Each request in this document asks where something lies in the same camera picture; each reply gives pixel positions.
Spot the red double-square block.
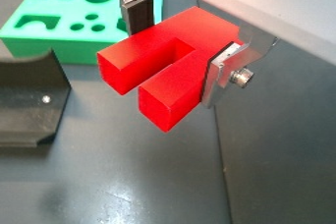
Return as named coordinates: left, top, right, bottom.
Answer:
left=97, top=7, right=238, bottom=132

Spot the green shape-sorting board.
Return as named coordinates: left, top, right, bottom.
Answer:
left=0, top=0, right=165, bottom=66

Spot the black curved cradle block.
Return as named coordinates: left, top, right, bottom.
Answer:
left=0, top=50, right=70, bottom=147

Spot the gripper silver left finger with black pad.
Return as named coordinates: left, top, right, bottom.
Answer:
left=119, top=0, right=154, bottom=35

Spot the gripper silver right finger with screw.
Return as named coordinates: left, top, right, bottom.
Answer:
left=201, top=25, right=278, bottom=108

